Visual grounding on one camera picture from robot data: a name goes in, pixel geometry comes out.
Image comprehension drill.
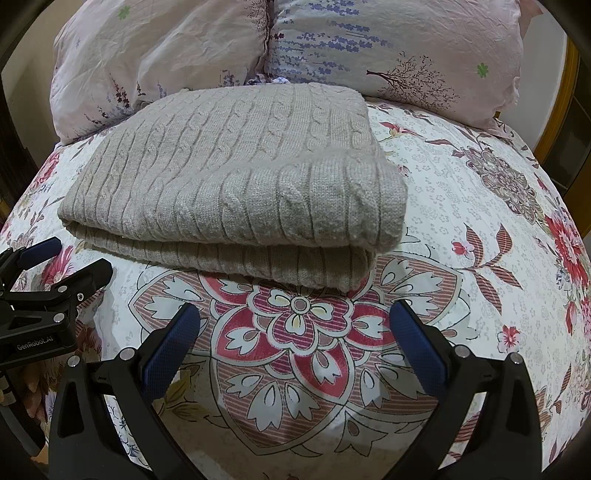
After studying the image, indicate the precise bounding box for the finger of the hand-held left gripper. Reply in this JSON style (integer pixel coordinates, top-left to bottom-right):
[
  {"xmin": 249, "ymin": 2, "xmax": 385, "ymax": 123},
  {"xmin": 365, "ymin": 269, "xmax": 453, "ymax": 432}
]
[
  {"xmin": 7, "ymin": 258, "xmax": 114, "ymax": 324},
  {"xmin": 0, "ymin": 237, "xmax": 63, "ymax": 289}
]

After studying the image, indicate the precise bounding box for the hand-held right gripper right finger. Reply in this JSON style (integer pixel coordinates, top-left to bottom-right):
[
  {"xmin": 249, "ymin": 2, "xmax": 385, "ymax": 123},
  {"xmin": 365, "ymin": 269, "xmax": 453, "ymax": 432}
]
[{"xmin": 389, "ymin": 299, "xmax": 542, "ymax": 480}]

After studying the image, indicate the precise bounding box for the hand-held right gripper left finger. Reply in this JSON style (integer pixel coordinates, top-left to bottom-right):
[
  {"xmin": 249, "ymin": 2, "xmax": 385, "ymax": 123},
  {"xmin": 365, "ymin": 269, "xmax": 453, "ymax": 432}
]
[{"xmin": 48, "ymin": 302, "xmax": 201, "ymax": 480}]

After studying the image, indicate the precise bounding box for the beige cable-knit sweater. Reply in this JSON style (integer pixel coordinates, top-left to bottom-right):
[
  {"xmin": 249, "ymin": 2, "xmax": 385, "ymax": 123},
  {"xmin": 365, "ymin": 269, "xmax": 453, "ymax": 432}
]
[{"xmin": 58, "ymin": 84, "xmax": 408, "ymax": 292}]

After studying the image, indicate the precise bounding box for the floral bed sheet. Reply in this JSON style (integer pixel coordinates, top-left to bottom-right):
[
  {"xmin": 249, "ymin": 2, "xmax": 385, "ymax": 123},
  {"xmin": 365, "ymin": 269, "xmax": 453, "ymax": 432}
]
[{"xmin": 0, "ymin": 99, "xmax": 591, "ymax": 480}]

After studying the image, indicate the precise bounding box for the pink floral pillow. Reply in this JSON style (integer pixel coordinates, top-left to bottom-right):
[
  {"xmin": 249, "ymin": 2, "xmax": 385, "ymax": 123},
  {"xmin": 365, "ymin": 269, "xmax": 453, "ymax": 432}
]
[
  {"xmin": 263, "ymin": 0, "xmax": 532, "ymax": 139},
  {"xmin": 50, "ymin": 0, "xmax": 273, "ymax": 145}
]

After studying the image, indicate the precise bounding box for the wooden bed frame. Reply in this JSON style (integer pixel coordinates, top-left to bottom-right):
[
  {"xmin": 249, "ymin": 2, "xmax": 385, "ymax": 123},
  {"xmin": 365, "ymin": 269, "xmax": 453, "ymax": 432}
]
[{"xmin": 531, "ymin": 41, "xmax": 580, "ymax": 160}]

